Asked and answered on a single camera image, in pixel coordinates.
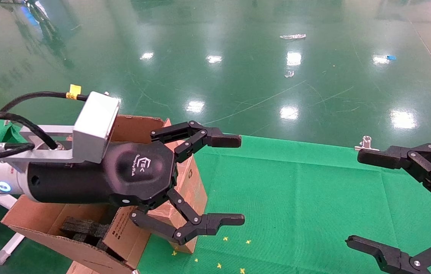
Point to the white tube table frame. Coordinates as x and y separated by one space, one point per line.
8 249

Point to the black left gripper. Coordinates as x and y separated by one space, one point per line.
86 182

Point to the small brown cardboard box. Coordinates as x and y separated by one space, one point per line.
196 186

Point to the large green table cloth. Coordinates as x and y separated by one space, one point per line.
295 198

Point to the blue scrap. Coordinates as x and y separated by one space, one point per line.
391 57

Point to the large open cardboard carton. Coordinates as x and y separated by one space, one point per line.
48 224

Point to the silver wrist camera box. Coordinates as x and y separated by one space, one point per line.
93 125

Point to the black foam insert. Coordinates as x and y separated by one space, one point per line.
86 228

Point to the silver camera mount bracket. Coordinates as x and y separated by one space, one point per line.
48 154

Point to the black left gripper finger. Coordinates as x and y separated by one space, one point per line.
223 140
223 219

